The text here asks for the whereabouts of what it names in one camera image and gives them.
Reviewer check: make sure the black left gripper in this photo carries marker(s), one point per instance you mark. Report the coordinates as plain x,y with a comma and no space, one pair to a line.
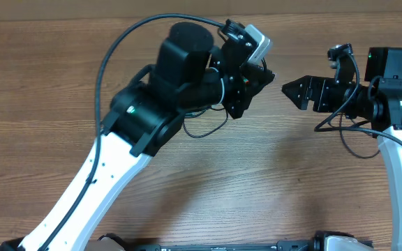
248,81

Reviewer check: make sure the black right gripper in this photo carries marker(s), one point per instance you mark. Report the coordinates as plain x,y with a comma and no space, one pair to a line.
320,87

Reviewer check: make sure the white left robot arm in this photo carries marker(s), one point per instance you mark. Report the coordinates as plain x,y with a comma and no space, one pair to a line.
190,74

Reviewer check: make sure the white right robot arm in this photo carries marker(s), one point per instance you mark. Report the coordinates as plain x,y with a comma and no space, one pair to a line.
374,109

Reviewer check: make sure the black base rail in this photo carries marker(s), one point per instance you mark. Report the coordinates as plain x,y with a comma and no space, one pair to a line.
321,241

